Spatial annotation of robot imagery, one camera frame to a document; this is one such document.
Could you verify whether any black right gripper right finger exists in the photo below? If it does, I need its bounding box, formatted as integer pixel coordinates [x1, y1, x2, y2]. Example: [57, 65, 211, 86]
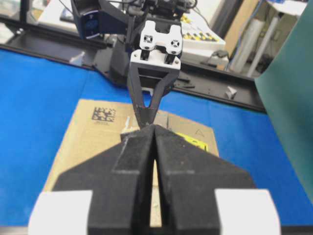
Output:
[155, 125, 256, 235]

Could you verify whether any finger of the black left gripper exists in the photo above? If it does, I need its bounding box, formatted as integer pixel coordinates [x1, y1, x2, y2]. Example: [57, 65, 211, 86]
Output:
[127, 62, 149, 129]
[146, 70, 179, 125]

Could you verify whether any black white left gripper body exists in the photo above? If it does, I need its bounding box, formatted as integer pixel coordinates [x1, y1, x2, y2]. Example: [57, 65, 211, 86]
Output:
[130, 19, 183, 73]

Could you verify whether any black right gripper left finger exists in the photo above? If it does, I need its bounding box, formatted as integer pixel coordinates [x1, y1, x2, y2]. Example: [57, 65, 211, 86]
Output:
[53, 125, 155, 235]

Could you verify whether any brown cardboard box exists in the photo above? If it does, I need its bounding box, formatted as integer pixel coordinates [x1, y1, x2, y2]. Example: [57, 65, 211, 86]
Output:
[44, 98, 220, 227]

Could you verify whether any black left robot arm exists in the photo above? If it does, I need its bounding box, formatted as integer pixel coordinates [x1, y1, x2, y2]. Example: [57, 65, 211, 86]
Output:
[94, 0, 197, 129]

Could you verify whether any white control box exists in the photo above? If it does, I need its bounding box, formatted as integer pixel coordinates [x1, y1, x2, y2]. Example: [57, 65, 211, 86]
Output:
[181, 11, 229, 66]

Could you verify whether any blue table cloth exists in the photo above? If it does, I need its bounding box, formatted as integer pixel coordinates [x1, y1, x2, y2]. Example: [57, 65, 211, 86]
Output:
[0, 50, 313, 227]

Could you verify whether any black table frame rail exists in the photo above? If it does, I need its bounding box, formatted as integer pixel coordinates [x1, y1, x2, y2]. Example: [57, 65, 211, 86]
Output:
[0, 15, 265, 113]

